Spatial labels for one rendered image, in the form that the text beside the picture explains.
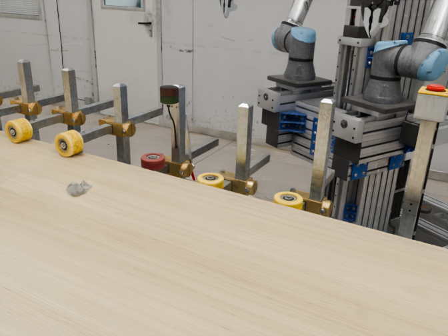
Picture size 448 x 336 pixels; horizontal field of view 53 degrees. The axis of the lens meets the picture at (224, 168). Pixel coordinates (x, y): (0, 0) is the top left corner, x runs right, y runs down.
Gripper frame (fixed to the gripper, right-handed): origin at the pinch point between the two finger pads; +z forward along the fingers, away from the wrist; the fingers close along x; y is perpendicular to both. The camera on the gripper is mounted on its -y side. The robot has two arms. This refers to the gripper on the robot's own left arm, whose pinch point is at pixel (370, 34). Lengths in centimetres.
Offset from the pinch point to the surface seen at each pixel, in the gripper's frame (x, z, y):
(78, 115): 73, 35, -72
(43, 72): 488, 92, -7
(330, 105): -12.6, 16.7, -26.5
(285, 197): -13, 41, -40
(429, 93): -34.5, 9.9, -16.7
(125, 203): 5, 41, -79
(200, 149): 44, 46, -35
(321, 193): -13, 43, -26
